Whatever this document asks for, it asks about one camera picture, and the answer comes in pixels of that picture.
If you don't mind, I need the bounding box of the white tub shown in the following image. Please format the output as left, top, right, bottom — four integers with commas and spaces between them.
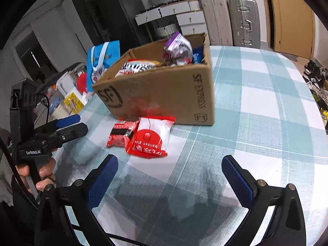
49, 102, 71, 120

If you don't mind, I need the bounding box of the silver suitcase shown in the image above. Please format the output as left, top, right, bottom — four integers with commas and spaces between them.
228, 0, 261, 49

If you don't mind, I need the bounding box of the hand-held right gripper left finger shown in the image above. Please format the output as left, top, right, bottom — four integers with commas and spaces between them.
34, 154, 120, 246

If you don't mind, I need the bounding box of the black chair back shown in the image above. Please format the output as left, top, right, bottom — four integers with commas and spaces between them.
36, 62, 82, 93

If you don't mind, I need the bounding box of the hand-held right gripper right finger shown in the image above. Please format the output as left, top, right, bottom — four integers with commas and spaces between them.
222, 155, 306, 246

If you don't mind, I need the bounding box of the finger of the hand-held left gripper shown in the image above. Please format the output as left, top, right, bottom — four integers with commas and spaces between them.
51, 122, 89, 147
42, 114, 81, 132

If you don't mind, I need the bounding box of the white noodle snack bag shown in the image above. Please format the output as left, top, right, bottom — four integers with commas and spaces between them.
114, 59, 162, 78

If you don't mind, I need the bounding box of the person's left forearm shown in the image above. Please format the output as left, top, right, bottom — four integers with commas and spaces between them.
8, 177, 43, 246

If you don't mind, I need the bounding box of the wooden door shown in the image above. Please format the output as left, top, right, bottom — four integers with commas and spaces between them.
265, 0, 315, 59

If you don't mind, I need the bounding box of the black cable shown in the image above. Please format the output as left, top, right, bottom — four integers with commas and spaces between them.
0, 137, 39, 209

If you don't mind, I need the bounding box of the black refrigerator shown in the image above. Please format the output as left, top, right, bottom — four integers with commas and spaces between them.
97, 0, 151, 49

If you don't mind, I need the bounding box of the person's left hand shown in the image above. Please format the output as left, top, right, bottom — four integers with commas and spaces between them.
11, 156, 57, 192

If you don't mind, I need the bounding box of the white plastic container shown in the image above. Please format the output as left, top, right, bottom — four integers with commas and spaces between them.
56, 72, 77, 95

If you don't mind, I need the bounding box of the blue snack packet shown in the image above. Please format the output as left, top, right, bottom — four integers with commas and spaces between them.
191, 46, 205, 64

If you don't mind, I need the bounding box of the beige suitcase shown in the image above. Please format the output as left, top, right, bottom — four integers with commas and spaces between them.
200, 0, 233, 46

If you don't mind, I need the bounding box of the grey slatted basket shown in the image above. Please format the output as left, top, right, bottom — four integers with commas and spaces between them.
154, 22, 180, 40

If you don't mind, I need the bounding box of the purple snack bag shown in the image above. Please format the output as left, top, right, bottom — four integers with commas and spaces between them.
162, 31, 194, 66

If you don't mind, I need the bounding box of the white and red packet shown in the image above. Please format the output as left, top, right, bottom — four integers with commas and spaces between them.
125, 116, 176, 157

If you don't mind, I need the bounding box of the brown cardboard box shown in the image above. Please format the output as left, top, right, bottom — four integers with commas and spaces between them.
92, 32, 216, 126

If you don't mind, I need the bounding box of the white drawer cabinet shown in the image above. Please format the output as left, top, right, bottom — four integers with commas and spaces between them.
135, 0, 208, 35

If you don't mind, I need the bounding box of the small red snack packet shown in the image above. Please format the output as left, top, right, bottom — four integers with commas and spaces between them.
106, 119, 140, 148

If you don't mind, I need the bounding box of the pile of shoes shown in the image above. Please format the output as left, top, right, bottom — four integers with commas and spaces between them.
302, 59, 328, 134

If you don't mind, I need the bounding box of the checked teal tablecloth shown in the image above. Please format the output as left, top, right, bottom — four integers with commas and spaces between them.
51, 45, 328, 246

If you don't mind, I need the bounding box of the yellow box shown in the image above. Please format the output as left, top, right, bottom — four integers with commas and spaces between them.
64, 87, 85, 114

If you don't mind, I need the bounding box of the blue cartoon gift bag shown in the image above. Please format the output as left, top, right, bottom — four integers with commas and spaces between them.
87, 40, 121, 93

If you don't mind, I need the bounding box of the black and yellow bag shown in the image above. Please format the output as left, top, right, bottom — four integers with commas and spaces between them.
316, 92, 328, 131

